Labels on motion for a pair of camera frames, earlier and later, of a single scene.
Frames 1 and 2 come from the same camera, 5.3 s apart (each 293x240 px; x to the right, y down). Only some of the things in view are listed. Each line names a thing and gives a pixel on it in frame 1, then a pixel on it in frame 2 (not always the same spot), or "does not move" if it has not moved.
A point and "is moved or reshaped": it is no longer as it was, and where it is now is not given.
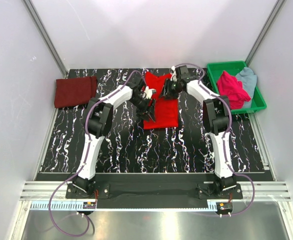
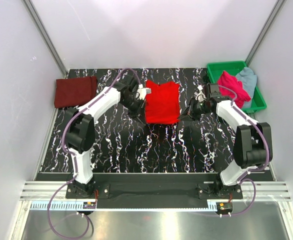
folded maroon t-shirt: x=70 y=92 does not move
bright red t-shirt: x=166 y=110 is moved or reshaped
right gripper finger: x=163 y=94 -> x=187 y=111
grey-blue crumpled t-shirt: x=249 y=80 does not move
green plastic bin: x=215 y=70 does not move
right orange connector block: x=224 y=206 does not move
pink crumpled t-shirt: x=229 y=86 does not move
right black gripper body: x=172 y=87 -> x=198 y=108
